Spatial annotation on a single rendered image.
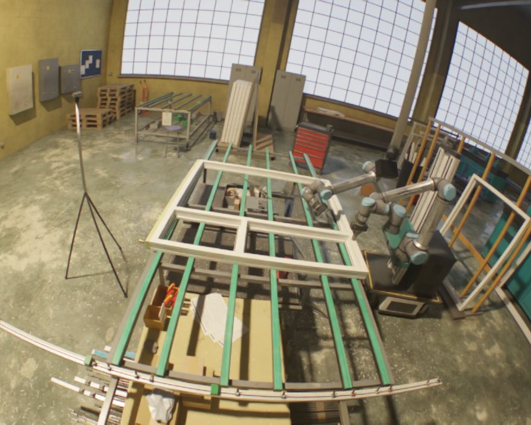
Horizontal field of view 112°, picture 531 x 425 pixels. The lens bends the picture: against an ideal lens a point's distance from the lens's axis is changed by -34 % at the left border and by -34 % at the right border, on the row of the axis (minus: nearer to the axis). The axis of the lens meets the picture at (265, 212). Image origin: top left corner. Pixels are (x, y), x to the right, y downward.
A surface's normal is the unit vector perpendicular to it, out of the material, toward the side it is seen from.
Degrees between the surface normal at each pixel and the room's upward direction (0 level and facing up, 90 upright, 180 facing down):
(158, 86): 90
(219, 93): 90
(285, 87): 90
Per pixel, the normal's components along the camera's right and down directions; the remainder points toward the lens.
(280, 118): 0.01, 0.51
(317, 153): -0.35, 0.43
